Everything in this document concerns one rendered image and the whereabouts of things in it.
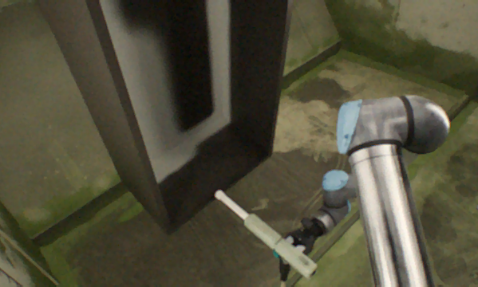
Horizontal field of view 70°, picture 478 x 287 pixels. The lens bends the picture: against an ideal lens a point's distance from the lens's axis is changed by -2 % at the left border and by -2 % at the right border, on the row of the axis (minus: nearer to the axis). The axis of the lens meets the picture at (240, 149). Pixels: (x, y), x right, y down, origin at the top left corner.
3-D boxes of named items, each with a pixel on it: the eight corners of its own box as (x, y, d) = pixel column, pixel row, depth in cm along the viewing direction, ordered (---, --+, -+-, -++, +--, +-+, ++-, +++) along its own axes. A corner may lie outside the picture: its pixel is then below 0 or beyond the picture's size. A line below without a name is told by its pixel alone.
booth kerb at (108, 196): (43, 252, 190) (30, 239, 182) (42, 249, 192) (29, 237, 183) (341, 53, 304) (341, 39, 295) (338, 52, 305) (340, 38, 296)
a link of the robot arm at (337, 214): (333, 188, 141) (332, 206, 146) (314, 205, 134) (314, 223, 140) (353, 198, 135) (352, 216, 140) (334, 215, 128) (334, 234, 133)
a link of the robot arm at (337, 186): (350, 167, 131) (349, 191, 138) (320, 169, 132) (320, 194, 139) (357, 182, 124) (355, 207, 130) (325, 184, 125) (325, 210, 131)
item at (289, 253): (313, 296, 125) (319, 262, 110) (304, 304, 122) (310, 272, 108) (226, 219, 153) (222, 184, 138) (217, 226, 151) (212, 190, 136)
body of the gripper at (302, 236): (303, 260, 126) (323, 241, 133) (306, 246, 121) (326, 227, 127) (287, 247, 131) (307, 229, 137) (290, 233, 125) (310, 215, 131)
